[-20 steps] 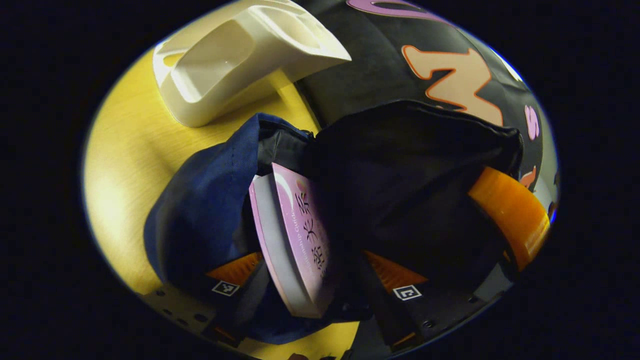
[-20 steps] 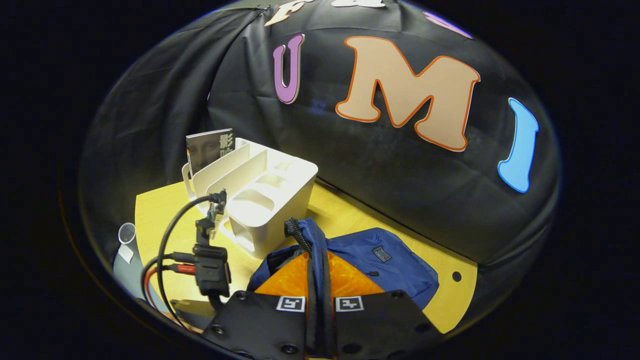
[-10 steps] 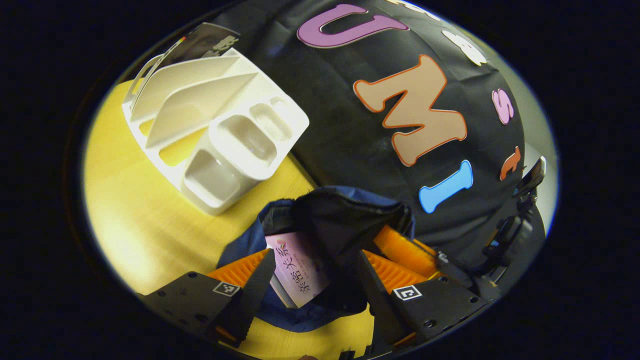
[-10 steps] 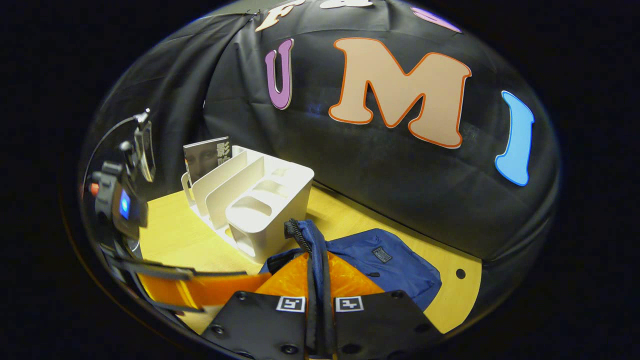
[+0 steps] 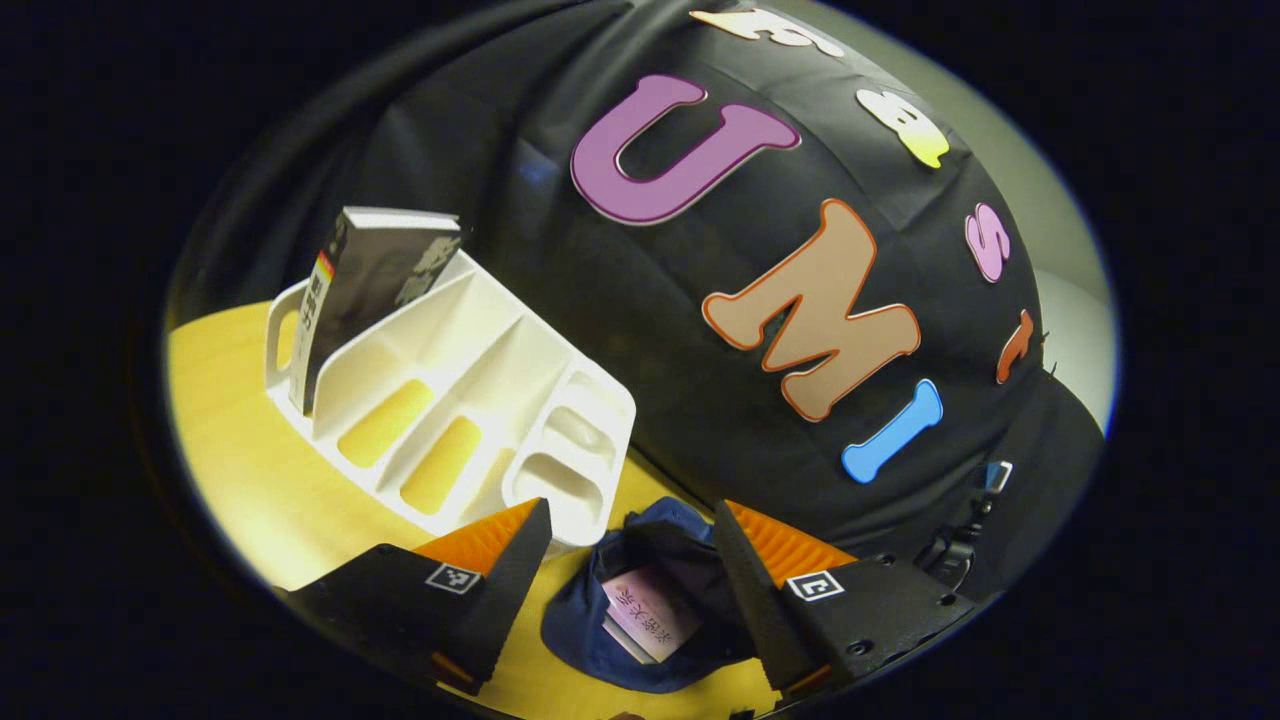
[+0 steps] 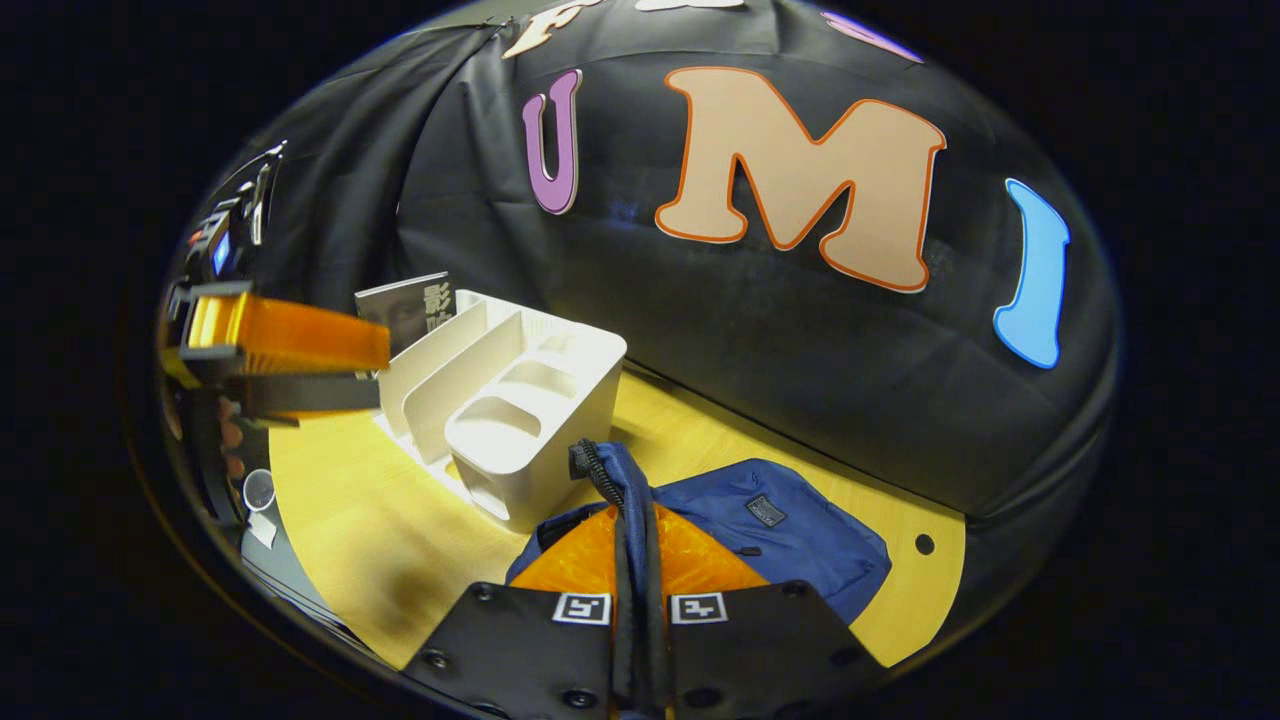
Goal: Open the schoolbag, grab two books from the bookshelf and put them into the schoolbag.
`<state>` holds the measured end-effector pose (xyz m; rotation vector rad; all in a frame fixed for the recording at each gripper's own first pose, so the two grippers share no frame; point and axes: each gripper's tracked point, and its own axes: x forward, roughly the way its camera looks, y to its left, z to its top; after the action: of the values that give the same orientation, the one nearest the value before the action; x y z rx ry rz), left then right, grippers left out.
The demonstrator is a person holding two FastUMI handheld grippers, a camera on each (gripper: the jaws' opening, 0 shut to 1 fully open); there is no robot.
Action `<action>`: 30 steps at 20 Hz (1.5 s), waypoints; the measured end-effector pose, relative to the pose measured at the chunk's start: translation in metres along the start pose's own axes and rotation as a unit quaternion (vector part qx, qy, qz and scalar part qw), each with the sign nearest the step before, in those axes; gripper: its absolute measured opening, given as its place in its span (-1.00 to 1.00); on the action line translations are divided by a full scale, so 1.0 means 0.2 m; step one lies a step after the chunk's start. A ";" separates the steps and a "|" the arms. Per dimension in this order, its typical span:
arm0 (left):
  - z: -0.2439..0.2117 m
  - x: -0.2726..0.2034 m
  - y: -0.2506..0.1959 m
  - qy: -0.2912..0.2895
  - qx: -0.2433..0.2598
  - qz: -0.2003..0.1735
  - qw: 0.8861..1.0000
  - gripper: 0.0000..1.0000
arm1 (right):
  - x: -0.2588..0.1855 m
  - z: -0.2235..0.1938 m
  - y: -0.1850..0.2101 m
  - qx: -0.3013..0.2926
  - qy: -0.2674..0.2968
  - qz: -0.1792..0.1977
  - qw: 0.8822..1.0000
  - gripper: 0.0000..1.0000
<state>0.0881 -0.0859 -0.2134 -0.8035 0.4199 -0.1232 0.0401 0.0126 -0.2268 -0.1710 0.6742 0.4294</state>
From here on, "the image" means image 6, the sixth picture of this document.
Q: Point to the black cover book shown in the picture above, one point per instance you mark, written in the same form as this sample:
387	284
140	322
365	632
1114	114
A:
410	305

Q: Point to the white paper slip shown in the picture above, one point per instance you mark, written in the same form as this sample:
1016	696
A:
263	530

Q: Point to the blue schoolbag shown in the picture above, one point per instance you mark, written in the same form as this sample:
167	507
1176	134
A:
800	540

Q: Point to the black backdrop cloth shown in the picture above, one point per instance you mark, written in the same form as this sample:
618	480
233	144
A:
700	380

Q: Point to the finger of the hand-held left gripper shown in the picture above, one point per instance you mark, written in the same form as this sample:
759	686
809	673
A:
320	395
300	335

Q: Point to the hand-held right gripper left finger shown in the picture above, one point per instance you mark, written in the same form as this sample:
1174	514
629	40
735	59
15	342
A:
520	650

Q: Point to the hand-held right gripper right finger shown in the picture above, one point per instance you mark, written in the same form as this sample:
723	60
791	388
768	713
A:
760	650

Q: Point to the white plastic bookshelf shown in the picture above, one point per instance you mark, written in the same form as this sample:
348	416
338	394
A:
540	470

